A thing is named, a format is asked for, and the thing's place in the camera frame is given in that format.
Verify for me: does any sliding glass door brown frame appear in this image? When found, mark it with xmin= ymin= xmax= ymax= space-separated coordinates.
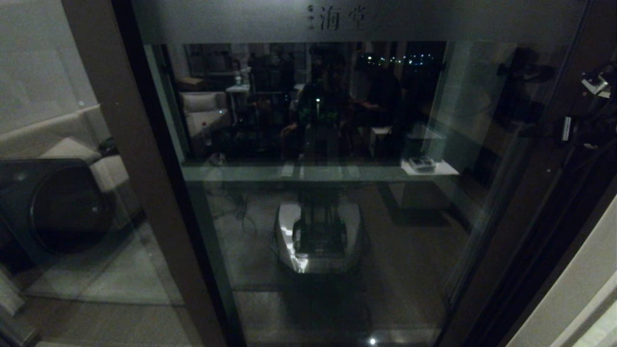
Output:
xmin=133 ymin=0 xmax=617 ymax=347

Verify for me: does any dark brown door jamb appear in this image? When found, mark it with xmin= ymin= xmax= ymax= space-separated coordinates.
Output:
xmin=463 ymin=159 xmax=617 ymax=347

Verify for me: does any long grey stone sill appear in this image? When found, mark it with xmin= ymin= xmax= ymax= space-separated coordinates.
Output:
xmin=223 ymin=159 xmax=431 ymax=169

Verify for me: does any fixed glass door panel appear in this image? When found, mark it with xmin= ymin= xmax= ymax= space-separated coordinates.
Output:
xmin=0 ymin=0 xmax=247 ymax=347

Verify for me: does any dark green cloth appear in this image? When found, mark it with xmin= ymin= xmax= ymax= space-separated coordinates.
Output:
xmin=98 ymin=136 xmax=120 ymax=156

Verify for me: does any grey floor rug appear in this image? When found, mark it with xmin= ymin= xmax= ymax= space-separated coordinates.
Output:
xmin=22 ymin=219 xmax=186 ymax=309

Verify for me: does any light grey sofa cushion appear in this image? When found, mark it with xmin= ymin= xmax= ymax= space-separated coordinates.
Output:
xmin=41 ymin=137 xmax=107 ymax=165

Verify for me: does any light grey sofa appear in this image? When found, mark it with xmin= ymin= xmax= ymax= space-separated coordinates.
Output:
xmin=0 ymin=106 xmax=146 ymax=237

